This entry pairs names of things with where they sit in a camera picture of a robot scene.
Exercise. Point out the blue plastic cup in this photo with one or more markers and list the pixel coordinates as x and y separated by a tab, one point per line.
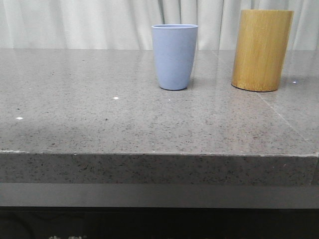
174	48

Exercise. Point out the bamboo cylinder holder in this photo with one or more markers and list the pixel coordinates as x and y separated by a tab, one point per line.
261	47

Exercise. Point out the white curtain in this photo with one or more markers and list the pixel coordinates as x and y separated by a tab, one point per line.
126	24

